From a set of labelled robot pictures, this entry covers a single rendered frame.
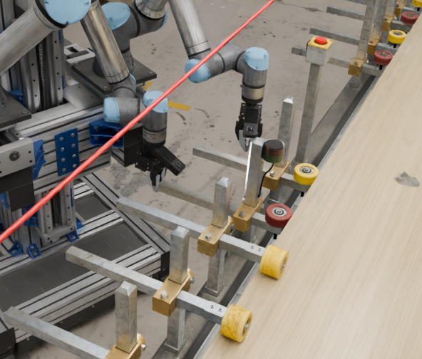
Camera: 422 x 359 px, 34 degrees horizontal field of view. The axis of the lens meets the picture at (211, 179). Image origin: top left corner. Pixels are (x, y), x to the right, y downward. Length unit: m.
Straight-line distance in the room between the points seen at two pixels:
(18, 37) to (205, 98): 2.57
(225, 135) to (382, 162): 1.80
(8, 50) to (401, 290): 1.27
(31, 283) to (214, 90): 2.15
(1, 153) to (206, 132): 2.09
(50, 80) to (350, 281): 1.24
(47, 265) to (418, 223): 1.51
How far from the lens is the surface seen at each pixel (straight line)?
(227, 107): 4.40
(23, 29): 2.02
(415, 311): 1.95
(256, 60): 2.17
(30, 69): 2.45
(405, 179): 2.39
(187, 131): 4.14
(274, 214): 2.13
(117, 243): 3.04
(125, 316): 1.56
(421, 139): 2.64
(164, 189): 2.29
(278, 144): 2.07
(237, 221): 2.17
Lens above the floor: 2.25
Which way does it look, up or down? 37 degrees down
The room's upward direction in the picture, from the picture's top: 4 degrees clockwise
